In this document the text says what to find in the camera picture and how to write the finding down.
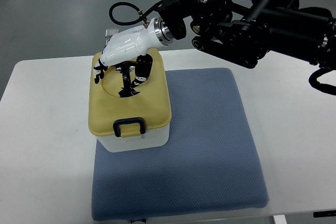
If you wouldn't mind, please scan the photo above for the white storage box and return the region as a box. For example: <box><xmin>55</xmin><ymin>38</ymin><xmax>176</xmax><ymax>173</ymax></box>
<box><xmin>97</xmin><ymin>124</ymin><xmax>170</xmax><ymax>153</ymax></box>

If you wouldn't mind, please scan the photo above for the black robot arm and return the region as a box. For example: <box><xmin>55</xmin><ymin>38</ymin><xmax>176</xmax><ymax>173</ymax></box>
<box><xmin>111</xmin><ymin>0</ymin><xmax>335</xmax><ymax>95</ymax></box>

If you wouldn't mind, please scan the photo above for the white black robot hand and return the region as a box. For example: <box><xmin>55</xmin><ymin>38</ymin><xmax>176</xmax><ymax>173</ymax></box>
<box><xmin>92</xmin><ymin>17</ymin><xmax>173</xmax><ymax>94</ymax></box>

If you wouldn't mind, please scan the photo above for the blue padded mat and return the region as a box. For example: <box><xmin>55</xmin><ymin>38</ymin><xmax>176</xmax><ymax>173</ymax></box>
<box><xmin>91</xmin><ymin>68</ymin><xmax>269</xmax><ymax>221</ymax></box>

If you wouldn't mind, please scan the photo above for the yellow box lid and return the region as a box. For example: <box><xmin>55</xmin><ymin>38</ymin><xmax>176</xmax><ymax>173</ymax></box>
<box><xmin>88</xmin><ymin>49</ymin><xmax>172</xmax><ymax>137</ymax></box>

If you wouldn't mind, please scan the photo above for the black table control panel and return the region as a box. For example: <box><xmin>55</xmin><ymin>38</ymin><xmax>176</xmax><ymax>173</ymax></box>
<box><xmin>313</xmin><ymin>210</ymin><xmax>336</xmax><ymax>218</ymax></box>

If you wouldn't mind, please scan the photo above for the upper metal floor plate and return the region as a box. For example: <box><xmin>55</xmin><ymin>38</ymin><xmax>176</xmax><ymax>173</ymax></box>
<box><xmin>105</xmin><ymin>28</ymin><xmax>119</xmax><ymax>38</ymax></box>

